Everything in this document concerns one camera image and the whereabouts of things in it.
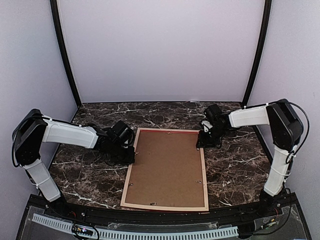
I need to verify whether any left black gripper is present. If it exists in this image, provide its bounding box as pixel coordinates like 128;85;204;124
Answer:
109;142;136;165

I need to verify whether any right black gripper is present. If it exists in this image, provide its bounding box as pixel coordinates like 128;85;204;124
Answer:
196;125;228;148

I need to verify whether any brown cardboard backing board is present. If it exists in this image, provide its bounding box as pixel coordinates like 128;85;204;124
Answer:
124;130;206;208

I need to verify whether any red wooden picture frame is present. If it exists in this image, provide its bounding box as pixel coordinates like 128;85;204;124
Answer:
120;127;210;213

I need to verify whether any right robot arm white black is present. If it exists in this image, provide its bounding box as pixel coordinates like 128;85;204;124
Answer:
196;98;310;197

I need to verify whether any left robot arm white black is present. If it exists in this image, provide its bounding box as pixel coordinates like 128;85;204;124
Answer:
11;108;136;218

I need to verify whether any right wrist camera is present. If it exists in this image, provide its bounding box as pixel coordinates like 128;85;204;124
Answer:
200;120;213;133

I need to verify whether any black front rail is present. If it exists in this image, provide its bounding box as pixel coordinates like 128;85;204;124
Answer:
42;199;278;227

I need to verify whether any white slotted cable duct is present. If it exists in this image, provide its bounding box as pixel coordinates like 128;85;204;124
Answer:
31;213;239;240

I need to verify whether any right black corner post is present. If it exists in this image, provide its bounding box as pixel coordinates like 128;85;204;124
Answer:
241;0;272;107

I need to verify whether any black corner post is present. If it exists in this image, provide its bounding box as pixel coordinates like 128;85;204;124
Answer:
241;0;272;107
49;0;82;108

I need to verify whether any left black corner post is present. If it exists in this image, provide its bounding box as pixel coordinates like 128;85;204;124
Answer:
49;0;82;108

